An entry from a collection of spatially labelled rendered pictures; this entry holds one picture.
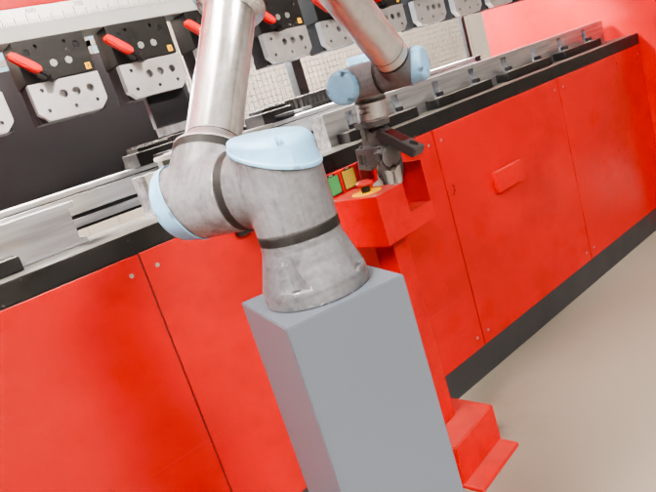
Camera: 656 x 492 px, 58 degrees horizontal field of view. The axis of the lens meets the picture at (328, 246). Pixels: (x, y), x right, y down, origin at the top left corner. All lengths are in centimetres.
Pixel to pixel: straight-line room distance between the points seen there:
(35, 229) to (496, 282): 141
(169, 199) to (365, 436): 42
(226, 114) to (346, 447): 50
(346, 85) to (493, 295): 102
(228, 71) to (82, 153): 108
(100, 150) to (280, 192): 128
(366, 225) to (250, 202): 64
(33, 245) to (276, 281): 71
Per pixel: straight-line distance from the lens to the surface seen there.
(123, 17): 150
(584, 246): 256
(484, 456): 172
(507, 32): 337
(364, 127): 146
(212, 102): 92
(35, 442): 132
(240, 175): 78
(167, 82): 150
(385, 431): 85
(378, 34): 119
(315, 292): 77
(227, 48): 98
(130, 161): 173
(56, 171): 195
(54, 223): 139
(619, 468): 167
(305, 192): 76
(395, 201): 140
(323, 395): 79
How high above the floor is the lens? 103
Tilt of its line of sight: 14 degrees down
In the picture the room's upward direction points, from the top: 17 degrees counter-clockwise
